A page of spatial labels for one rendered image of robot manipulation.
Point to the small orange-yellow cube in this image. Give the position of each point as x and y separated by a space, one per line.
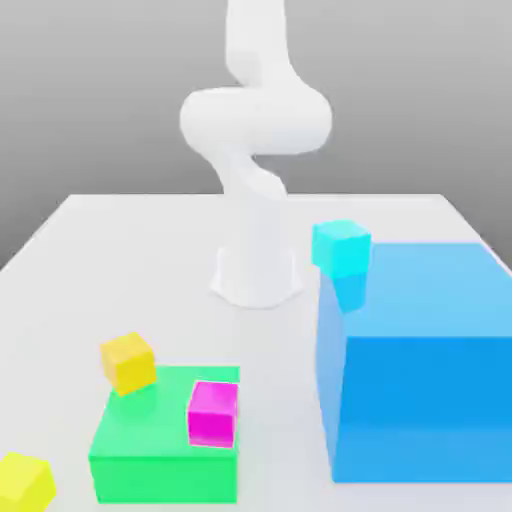
128 364

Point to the small cyan cube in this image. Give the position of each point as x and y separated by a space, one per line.
340 248

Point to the small magenta cube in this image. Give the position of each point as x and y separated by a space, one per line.
212 420

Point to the large green box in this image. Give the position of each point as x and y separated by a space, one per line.
160 464

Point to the large blue box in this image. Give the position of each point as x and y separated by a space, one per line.
424 384

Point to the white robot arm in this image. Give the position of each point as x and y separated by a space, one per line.
256 120

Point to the small lemon yellow cube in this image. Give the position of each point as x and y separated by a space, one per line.
24 484

